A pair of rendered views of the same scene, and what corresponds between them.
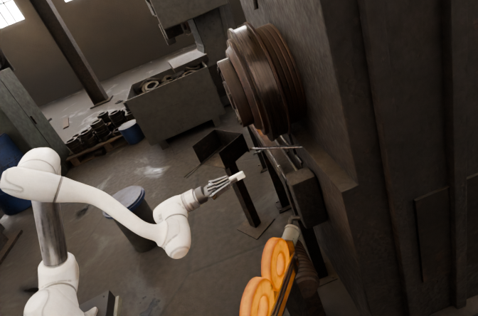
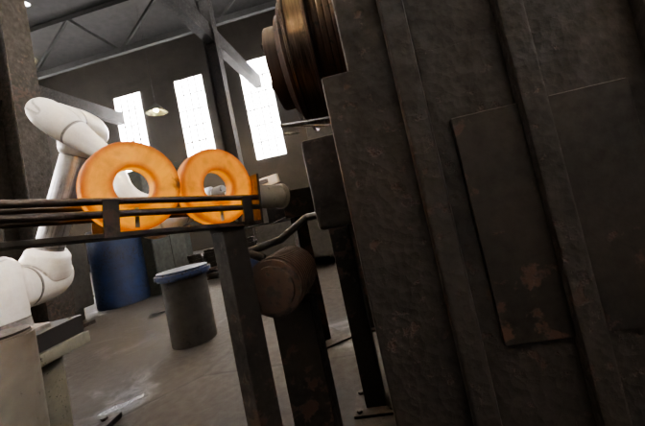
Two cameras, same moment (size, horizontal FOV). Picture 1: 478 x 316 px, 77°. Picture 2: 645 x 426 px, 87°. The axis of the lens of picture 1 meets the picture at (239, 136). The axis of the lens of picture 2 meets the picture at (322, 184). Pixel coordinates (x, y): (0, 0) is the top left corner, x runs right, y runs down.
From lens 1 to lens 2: 93 cm
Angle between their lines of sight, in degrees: 31
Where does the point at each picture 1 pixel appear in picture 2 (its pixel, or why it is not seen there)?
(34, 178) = (56, 107)
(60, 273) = (40, 258)
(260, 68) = not seen: outside the picture
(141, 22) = not seen: hidden behind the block
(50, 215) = (64, 180)
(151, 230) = (131, 192)
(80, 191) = (90, 138)
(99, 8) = (283, 169)
